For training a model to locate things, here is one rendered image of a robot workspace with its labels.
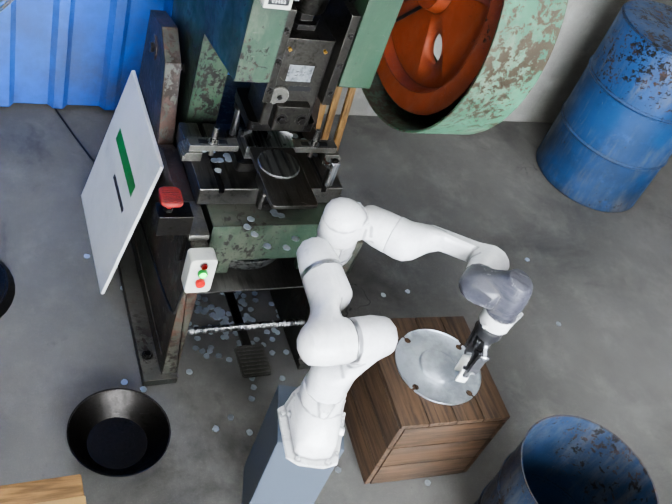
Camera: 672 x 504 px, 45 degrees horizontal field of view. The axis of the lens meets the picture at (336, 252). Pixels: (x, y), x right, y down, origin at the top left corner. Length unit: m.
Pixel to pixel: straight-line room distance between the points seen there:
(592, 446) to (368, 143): 1.94
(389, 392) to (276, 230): 0.59
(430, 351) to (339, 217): 0.74
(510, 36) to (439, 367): 1.09
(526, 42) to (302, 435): 1.10
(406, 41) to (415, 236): 0.63
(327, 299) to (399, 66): 0.83
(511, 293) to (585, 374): 1.38
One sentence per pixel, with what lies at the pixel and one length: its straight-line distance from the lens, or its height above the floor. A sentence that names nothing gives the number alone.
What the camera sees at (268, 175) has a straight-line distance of 2.28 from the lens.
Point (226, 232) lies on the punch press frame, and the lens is 2.31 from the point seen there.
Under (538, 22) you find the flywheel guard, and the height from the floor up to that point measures 1.45.
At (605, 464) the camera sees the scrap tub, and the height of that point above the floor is 0.37.
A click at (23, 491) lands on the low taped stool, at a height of 0.33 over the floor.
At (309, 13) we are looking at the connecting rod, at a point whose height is 1.22.
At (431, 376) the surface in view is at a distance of 2.54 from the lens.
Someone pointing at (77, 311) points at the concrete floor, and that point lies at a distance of 2.85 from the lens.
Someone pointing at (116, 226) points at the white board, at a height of 0.23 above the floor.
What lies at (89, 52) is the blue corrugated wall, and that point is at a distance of 3.50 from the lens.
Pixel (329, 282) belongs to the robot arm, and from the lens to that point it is 1.94.
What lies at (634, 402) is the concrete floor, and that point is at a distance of 3.46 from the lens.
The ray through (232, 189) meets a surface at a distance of 2.32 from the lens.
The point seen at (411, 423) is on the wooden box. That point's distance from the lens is 2.41.
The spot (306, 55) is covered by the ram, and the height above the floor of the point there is 1.12.
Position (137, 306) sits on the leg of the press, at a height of 0.03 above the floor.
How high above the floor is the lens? 2.20
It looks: 42 degrees down
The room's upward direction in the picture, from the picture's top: 23 degrees clockwise
